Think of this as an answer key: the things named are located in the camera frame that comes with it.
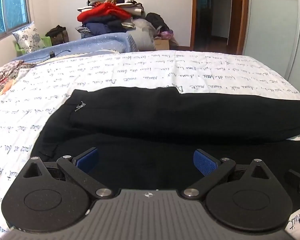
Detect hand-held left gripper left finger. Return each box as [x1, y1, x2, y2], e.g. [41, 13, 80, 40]
[20, 147, 114, 200]

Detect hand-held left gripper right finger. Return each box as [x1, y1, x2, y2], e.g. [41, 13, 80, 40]
[180, 149, 273, 201]

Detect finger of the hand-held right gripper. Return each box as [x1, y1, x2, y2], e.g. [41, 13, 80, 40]
[284, 169, 300, 224]

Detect black pants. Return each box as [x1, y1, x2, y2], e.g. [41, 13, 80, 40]
[31, 86, 300, 202]

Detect white script-printed bedspread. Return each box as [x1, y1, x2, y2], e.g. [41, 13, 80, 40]
[0, 49, 300, 233]

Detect striped floral blanket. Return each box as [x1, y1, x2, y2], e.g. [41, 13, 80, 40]
[0, 60, 37, 105]

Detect cardboard box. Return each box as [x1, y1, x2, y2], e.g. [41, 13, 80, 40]
[154, 37, 170, 51]

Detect brown bag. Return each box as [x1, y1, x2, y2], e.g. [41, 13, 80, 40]
[45, 25, 69, 45]

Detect pink bag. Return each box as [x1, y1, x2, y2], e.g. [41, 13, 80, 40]
[160, 29, 174, 40]

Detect navy garment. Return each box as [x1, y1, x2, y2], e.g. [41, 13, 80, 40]
[82, 16, 131, 34]

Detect floral pillow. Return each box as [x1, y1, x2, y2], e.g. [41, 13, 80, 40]
[12, 22, 45, 54]

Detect black bag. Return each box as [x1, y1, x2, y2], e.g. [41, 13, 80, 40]
[145, 12, 170, 33]

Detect red garment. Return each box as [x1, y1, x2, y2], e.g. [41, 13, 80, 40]
[77, 3, 132, 23]

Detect white flower-print wardrobe door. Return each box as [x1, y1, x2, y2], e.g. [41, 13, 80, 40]
[241, 0, 300, 99]

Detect black white striped cloth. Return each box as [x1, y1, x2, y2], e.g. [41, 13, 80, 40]
[77, 0, 144, 15]

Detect window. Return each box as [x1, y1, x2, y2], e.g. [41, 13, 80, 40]
[0, 0, 32, 46]

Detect black charger cable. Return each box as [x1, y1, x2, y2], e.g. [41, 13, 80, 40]
[27, 50, 74, 62]

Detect brown wooden door frame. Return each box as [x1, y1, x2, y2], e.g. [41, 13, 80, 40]
[189, 0, 251, 55]

